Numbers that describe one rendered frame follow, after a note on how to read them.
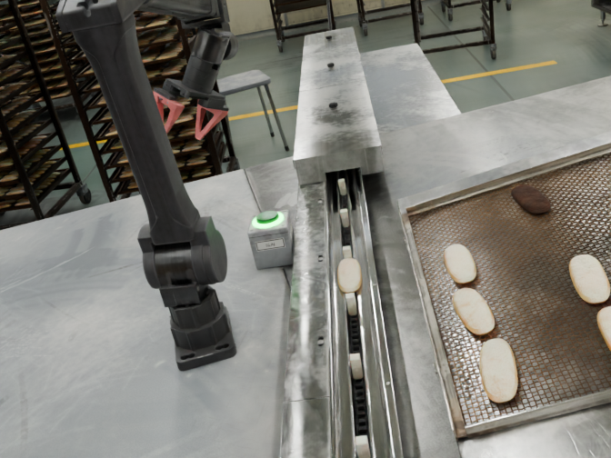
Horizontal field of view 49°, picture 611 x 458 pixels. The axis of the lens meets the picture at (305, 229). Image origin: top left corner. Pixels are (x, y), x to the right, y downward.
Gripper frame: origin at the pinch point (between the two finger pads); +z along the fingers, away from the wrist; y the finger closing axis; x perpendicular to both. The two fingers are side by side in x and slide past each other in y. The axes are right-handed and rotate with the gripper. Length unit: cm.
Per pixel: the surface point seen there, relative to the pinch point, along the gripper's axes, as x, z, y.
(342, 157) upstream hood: -21.4, -5.6, 22.9
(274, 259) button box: -29.2, 10.8, 0.1
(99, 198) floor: 200, 119, 169
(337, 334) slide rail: -53, 8, -16
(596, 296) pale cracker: -78, -13, -12
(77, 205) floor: 205, 126, 159
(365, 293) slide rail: -50, 4, -6
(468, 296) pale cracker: -65, -6, -13
